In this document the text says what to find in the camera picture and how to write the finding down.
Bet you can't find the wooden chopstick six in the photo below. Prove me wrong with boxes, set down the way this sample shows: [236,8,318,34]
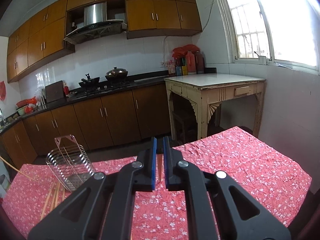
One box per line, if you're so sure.
[157,154,163,182]

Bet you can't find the red basin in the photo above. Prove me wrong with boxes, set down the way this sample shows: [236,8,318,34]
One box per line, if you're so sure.
[16,98,35,108]

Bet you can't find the metal cup on windowsill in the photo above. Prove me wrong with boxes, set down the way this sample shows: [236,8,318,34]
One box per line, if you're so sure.
[254,51,267,66]

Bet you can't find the upper wooden wall cabinets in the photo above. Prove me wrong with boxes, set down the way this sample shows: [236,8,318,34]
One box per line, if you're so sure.
[7,0,202,82]

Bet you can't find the green basin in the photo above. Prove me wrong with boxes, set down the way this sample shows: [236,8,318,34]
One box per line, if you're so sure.
[17,105,27,116]

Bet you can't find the gas stove top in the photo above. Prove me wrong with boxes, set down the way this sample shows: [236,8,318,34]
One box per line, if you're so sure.
[72,81,134,98]

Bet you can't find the cream wooden side table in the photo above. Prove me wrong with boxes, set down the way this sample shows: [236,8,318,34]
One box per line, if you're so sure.
[164,73,266,140]

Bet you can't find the right window frame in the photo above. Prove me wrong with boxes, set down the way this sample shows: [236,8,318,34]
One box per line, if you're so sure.
[217,0,319,75]

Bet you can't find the dark wooden cutting board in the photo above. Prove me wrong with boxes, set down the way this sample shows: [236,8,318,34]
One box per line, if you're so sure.
[45,80,66,103]

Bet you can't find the black wok with handle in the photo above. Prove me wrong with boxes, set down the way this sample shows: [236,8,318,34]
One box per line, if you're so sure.
[79,73,100,89]

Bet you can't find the lidded dark cooking pot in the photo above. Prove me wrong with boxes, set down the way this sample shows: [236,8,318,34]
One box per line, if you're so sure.
[105,67,128,82]

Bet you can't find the wooden chopstick three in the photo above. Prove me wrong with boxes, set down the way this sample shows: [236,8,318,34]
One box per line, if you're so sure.
[54,182,61,208]

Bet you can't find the wire utensil holder basket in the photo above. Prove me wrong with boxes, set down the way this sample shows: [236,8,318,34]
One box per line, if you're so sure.
[46,134,96,192]

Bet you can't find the stainless range hood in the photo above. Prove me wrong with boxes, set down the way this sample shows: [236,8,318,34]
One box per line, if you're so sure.
[64,0,127,45]

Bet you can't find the wall power cable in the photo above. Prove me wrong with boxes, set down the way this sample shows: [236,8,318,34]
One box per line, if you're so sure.
[163,0,217,65]

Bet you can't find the lower wooden kitchen cabinets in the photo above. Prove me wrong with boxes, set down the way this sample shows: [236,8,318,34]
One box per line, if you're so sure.
[1,80,170,168]

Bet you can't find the red sauce bottle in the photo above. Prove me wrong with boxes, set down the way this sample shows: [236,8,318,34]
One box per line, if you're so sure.
[63,82,69,95]

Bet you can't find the wooden chopstick four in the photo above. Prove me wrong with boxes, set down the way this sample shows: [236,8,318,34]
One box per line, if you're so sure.
[61,187,66,202]

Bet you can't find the wooden chopstick five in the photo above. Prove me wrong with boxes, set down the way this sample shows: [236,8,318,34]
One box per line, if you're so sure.
[0,156,37,182]

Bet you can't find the wooden chopstick two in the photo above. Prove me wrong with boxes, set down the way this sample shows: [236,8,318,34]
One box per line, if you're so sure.
[50,183,60,212]

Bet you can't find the red floral tablecloth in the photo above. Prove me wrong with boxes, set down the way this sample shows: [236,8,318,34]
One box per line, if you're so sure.
[2,127,311,239]

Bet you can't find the colourful boxes on counter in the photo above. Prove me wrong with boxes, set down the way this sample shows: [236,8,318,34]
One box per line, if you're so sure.
[167,57,188,76]

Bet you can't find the wooden chopstick one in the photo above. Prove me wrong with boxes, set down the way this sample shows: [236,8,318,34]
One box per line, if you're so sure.
[40,182,55,220]

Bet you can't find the red bag behind thermoses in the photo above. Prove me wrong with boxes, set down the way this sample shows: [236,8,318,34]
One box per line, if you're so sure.
[172,44,200,59]

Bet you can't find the dark red thermos flask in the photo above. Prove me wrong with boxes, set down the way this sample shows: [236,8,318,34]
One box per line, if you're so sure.
[194,50,204,74]

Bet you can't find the red plastic bag on wall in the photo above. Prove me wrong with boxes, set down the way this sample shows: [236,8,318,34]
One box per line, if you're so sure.
[0,81,7,101]

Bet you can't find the red plastic bag on counter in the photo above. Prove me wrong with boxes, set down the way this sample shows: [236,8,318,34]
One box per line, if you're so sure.
[24,96,42,114]

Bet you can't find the sink faucet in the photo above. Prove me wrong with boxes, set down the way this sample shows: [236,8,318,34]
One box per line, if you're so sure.
[0,109,7,128]

